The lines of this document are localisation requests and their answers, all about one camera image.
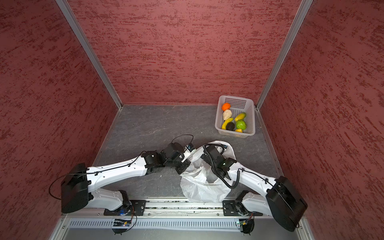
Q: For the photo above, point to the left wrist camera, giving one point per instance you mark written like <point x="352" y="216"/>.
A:
<point x="189" y="151"/>

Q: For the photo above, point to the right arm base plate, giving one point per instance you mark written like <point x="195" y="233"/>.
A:
<point x="235" y="208"/>

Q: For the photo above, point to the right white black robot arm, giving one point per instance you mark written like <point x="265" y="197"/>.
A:
<point x="281" y="199"/>

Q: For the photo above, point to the yellow banana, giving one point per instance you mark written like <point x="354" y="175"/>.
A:
<point x="225" y="123"/>

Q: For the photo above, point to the green custard apple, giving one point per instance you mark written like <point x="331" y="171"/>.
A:
<point x="241" y="125"/>

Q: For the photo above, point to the right circuit board with wires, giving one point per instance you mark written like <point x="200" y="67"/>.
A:
<point x="247" y="225"/>

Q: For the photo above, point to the beige potato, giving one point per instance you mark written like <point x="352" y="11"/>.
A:
<point x="227" y="114"/>

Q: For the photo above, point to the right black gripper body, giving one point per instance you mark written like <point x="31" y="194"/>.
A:
<point x="206" y="158"/>

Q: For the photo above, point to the orange carrot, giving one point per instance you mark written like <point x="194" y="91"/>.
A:
<point x="226" y="106"/>

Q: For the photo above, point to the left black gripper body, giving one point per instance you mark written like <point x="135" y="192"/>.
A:
<point x="177" y="164"/>

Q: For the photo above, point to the left aluminium corner post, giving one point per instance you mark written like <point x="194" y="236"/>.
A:
<point x="79" y="33"/>

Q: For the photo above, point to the right aluminium corner post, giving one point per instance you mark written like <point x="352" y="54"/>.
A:
<point x="290" y="37"/>

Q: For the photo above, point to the aluminium corner post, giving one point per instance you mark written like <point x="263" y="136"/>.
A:
<point x="290" y="37"/>
<point x="79" y="33"/>

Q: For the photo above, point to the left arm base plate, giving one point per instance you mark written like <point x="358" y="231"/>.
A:
<point x="131" y="209"/>

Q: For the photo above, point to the white plastic bag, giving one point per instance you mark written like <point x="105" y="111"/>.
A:
<point x="200" y="184"/>

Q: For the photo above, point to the dark avocado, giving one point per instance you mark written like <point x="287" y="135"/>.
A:
<point x="231" y="126"/>

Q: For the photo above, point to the left circuit board with wires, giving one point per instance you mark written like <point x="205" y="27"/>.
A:
<point x="121" y="226"/>

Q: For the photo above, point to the aluminium front rail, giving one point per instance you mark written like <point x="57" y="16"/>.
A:
<point x="182" y="208"/>

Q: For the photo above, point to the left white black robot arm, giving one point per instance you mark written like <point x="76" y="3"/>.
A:
<point x="83" y="187"/>

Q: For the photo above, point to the circuit board with wires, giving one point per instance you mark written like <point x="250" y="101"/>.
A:
<point x="121" y="226"/>
<point x="247" y="225"/>

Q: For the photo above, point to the white perforated plastic basket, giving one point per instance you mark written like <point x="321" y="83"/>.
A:
<point x="238" y="105"/>

